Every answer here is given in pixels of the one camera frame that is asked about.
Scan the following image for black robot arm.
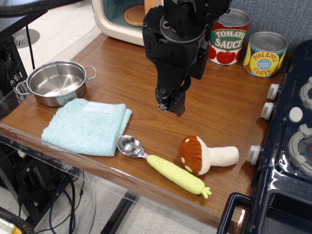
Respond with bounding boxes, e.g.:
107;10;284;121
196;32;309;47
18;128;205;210
142;0;230;117

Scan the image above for spoon with yellow handle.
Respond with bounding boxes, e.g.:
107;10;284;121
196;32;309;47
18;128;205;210
117;135;212;199

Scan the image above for light blue folded cloth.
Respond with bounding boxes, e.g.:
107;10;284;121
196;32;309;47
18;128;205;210
41;98;132;157

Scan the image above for floor cables bundle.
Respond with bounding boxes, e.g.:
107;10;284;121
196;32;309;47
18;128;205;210
17;170;96;234

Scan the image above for black side desk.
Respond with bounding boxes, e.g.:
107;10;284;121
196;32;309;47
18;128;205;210
0;10;47;98

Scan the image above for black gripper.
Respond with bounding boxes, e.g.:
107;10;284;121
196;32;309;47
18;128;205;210
142;7;208;117

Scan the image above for black braided cable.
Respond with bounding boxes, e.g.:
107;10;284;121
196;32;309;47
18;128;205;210
0;0;78;17

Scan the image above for dark blue toy stove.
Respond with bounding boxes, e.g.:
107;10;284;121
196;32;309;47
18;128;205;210
217;40;312;234

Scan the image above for plush brown mushroom toy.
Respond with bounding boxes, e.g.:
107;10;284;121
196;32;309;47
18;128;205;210
178;136;239;176

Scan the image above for toy microwave teal cream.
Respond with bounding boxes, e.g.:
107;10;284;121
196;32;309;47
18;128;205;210
92;0;163;46

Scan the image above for tomato sauce can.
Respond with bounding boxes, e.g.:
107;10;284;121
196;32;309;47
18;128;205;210
208;9;251;65

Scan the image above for pineapple slices can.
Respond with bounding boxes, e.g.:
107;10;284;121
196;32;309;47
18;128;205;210
243;31;289;78

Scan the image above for clear acrylic table guard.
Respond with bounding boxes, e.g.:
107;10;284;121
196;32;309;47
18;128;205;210
0;90;220;230

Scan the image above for small steel pot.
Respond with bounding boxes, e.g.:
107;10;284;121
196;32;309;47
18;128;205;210
16;60;98;107

